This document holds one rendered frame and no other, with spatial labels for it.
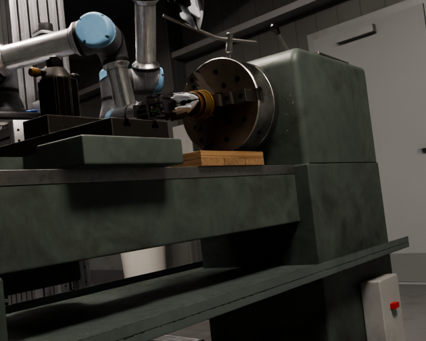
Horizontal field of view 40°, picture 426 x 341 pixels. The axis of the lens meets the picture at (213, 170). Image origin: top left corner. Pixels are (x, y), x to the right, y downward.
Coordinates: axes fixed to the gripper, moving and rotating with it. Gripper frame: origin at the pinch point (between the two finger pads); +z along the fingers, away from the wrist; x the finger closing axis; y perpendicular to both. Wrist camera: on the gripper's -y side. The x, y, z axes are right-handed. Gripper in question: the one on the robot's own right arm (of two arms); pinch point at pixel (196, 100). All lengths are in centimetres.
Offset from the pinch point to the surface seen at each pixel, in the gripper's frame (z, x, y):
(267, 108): 11.9, -3.6, -20.3
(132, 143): 20, -17, 49
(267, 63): 7.5, 13.2, -31.2
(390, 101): -53, 33, -312
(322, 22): -108, 115, -325
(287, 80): 14.5, 6.0, -30.9
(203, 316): 27, -55, 40
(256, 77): 10.9, 6.4, -17.9
